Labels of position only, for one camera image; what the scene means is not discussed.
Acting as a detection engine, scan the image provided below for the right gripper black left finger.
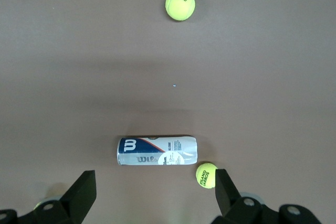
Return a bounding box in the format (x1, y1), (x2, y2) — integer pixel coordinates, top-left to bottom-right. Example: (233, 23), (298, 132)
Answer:
(18, 170), (97, 224)

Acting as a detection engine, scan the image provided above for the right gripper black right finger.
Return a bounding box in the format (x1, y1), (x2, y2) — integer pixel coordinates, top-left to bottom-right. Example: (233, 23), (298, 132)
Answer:
(211, 168), (280, 224)

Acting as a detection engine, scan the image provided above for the clear Wilson tennis ball can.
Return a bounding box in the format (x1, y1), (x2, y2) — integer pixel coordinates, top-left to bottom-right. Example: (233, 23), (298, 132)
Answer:
(117, 136), (198, 166)

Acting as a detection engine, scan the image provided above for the yellow-green tennis ball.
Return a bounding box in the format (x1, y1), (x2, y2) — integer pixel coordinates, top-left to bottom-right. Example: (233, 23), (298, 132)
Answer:
(165, 0), (196, 21)
(195, 162), (218, 189)

